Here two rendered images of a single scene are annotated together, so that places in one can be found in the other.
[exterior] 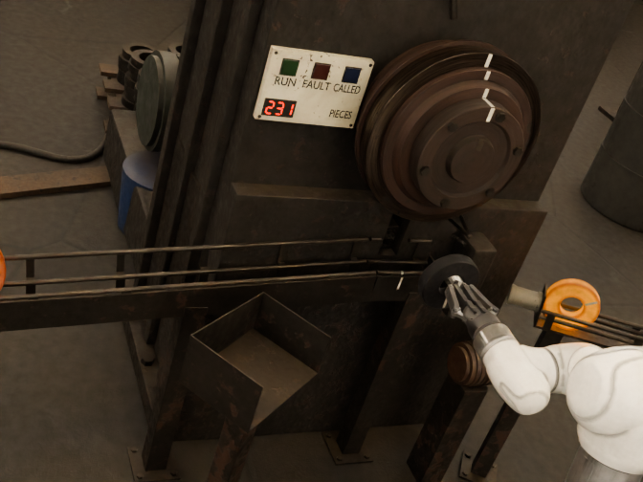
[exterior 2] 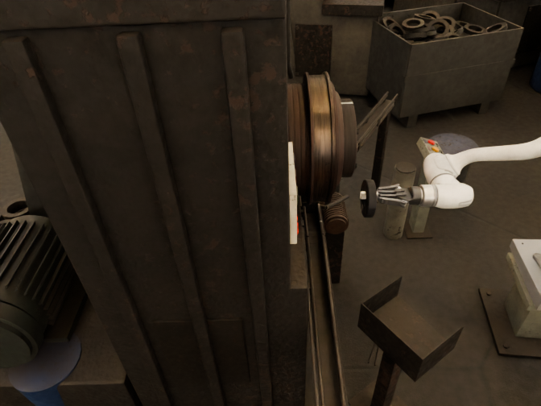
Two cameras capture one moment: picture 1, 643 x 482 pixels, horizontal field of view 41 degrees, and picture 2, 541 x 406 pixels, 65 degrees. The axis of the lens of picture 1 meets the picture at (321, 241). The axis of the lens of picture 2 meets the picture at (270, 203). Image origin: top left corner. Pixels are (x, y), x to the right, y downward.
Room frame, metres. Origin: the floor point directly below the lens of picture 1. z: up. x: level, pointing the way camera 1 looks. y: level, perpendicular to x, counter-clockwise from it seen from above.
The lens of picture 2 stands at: (1.47, 1.01, 1.93)
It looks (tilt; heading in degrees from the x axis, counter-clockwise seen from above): 40 degrees down; 302
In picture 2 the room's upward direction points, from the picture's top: 3 degrees counter-clockwise
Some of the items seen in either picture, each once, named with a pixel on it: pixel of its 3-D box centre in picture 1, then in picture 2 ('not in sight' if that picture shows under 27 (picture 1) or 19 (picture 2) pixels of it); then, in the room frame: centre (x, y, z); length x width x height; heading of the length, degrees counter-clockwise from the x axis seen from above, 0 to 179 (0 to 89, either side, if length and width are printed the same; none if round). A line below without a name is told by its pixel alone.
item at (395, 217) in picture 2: not in sight; (398, 202); (1.83, -1.06, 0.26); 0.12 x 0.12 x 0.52
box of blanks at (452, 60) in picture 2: not in sight; (431, 61); (2.12, -2.98, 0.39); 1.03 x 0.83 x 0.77; 45
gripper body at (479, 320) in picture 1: (479, 321); (407, 195); (1.69, -0.41, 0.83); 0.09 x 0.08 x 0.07; 30
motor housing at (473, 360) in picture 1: (463, 412); (332, 240); (2.05, -0.57, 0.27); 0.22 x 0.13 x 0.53; 120
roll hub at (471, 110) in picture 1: (467, 156); (344, 138); (1.92, -0.27, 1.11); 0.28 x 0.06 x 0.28; 120
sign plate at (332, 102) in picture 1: (314, 88); (291, 191); (1.93, 0.13, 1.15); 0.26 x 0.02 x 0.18; 120
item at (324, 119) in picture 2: (449, 136); (317, 139); (2.01, -0.22, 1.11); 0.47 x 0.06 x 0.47; 120
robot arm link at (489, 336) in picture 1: (495, 343); (426, 195); (1.62, -0.44, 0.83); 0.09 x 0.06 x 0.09; 120
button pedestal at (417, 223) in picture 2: not in sight; (424, 191); (1.71, -1.17, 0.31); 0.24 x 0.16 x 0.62; 120
